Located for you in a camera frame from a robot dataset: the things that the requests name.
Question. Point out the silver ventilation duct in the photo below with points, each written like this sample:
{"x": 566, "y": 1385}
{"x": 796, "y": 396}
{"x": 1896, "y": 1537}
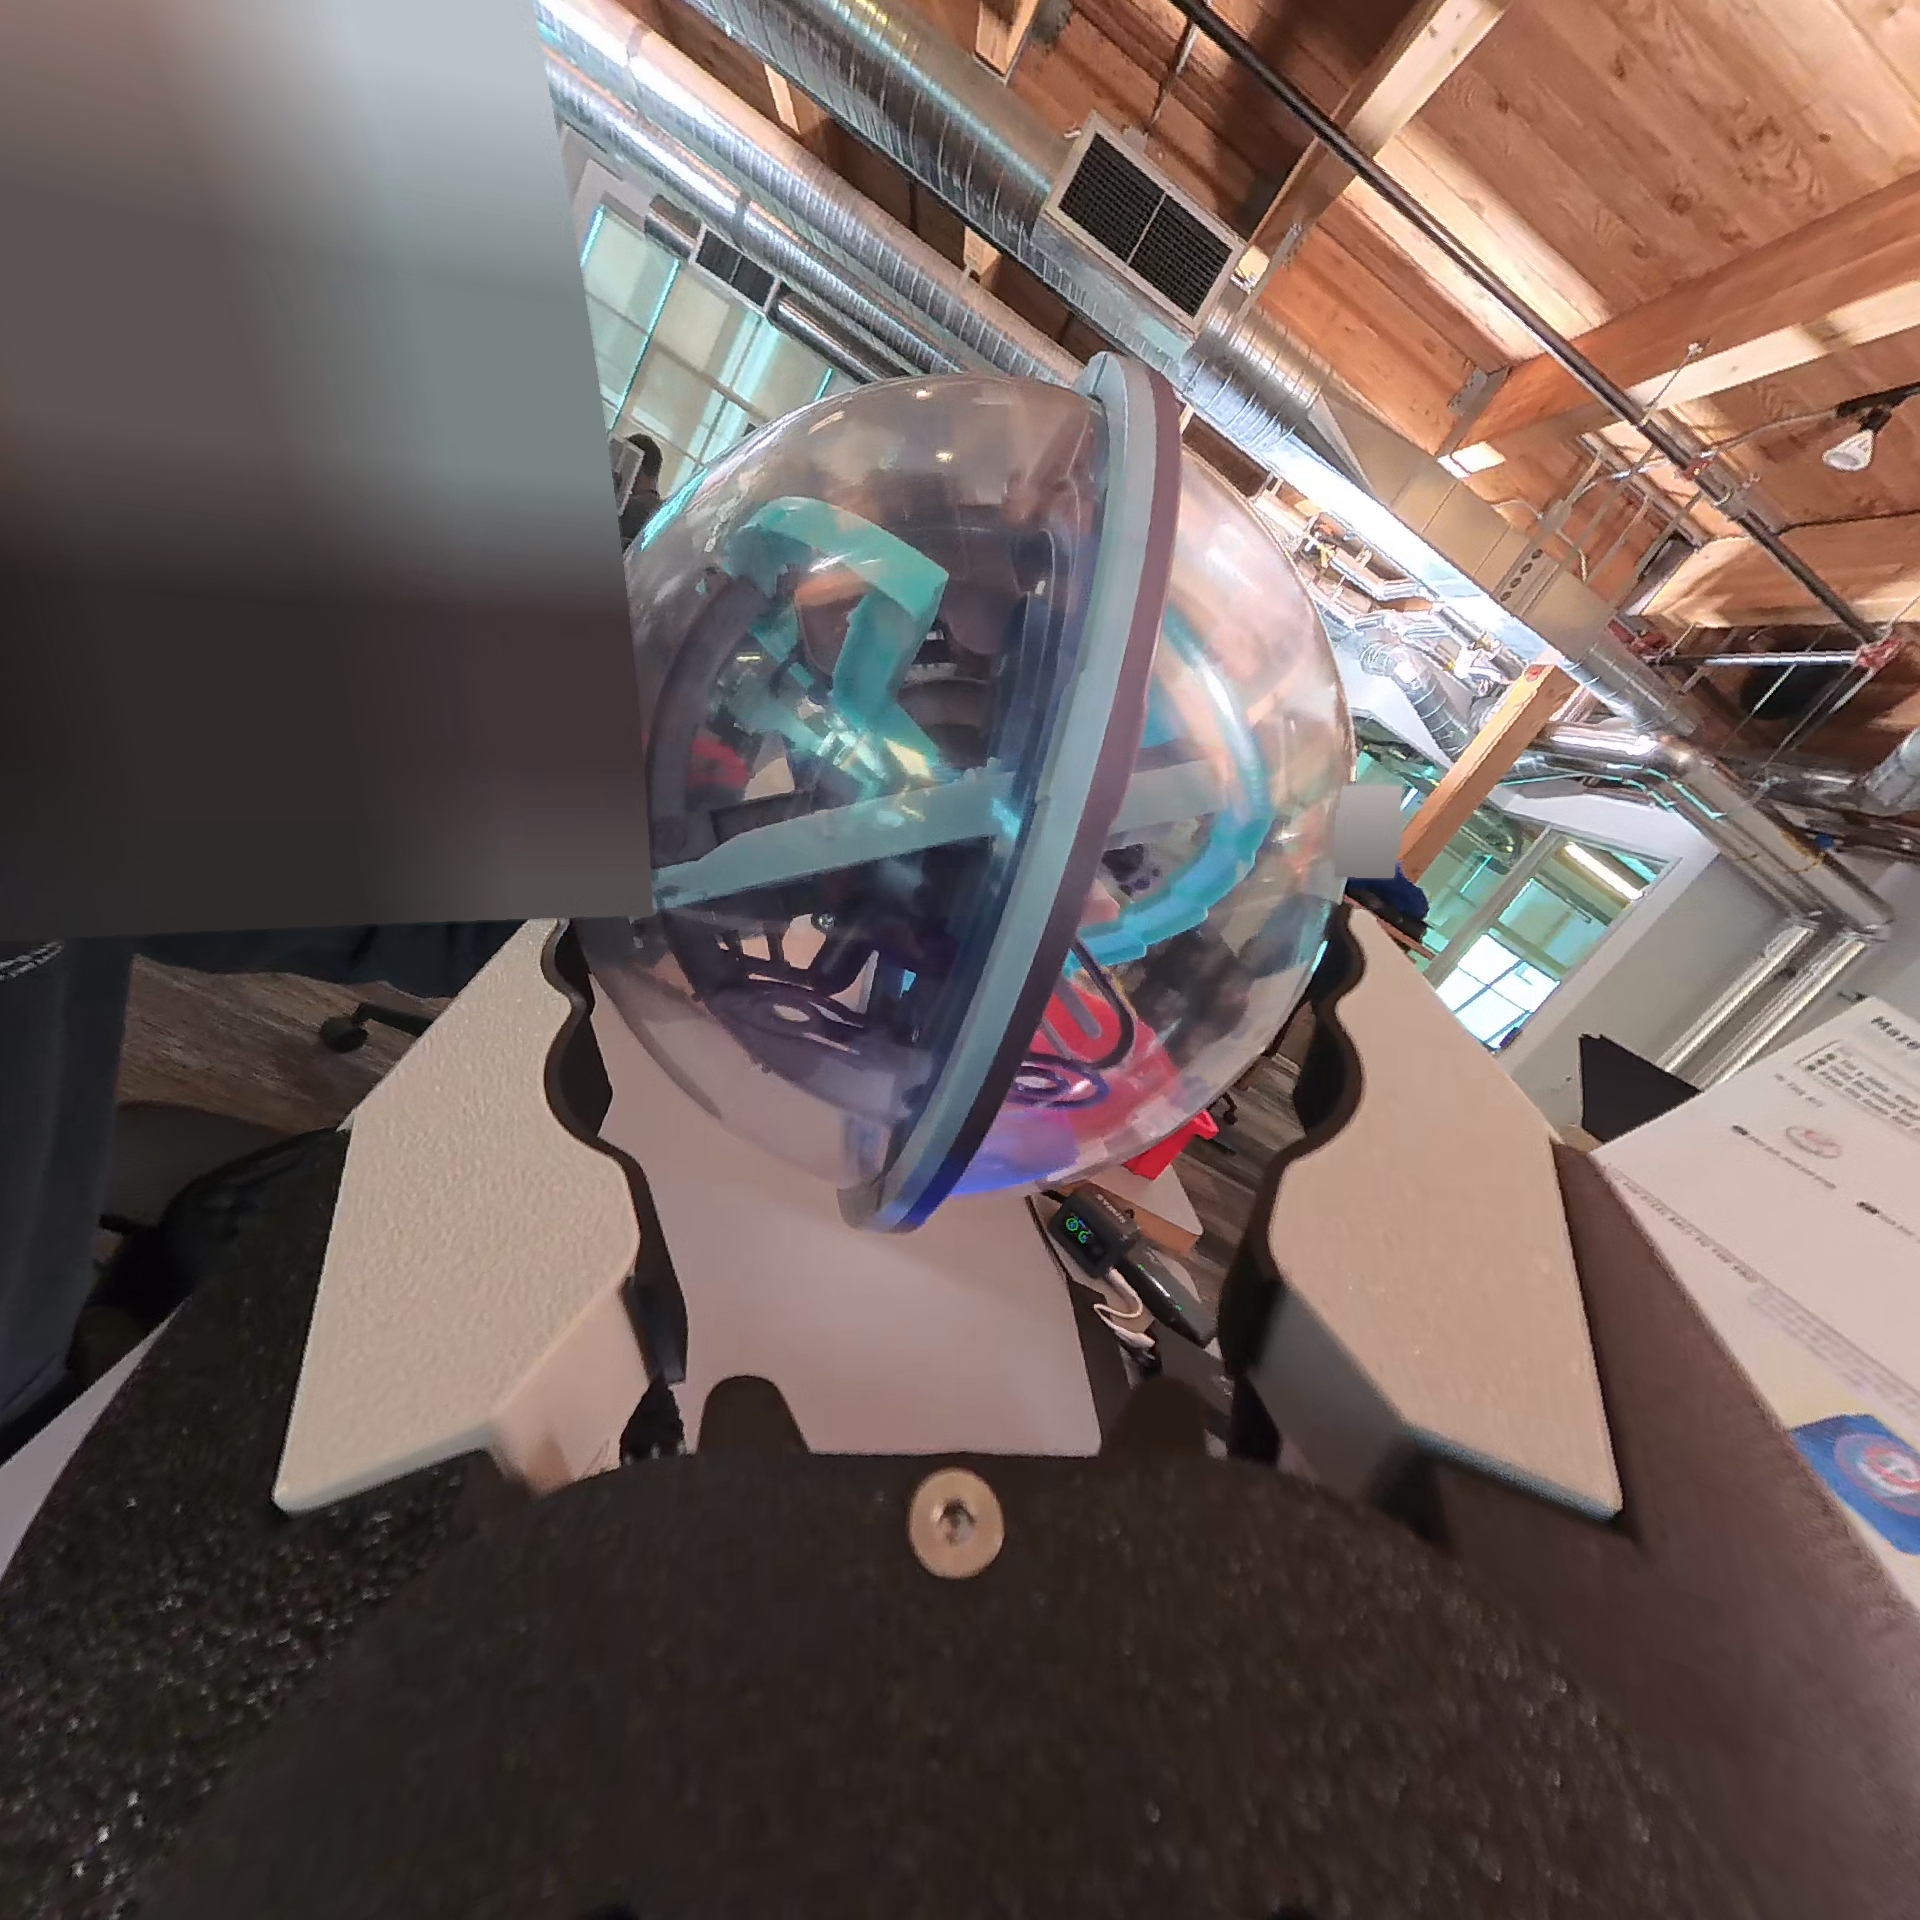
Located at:
{"x": 901, "y": 151}

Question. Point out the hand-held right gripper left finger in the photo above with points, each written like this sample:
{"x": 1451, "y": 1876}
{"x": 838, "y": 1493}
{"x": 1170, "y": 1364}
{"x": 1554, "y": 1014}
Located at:
{"x": 467, "y": 1292}

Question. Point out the wooden instruction board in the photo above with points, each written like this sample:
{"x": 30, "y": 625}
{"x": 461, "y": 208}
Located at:
{"x": 1803, "y": 1260}

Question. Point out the black digital timer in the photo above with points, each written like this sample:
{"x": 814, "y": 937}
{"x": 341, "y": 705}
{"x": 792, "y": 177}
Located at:
{"x": 1086, "y": 1230}

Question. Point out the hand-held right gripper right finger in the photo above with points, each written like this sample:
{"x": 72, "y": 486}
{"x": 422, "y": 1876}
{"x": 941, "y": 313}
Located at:
{"x": 1456, "y": 1292}

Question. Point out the clear plastic maze ball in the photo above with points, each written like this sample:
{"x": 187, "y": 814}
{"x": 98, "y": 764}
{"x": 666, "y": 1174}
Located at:
{"x": 931, "y": 781}

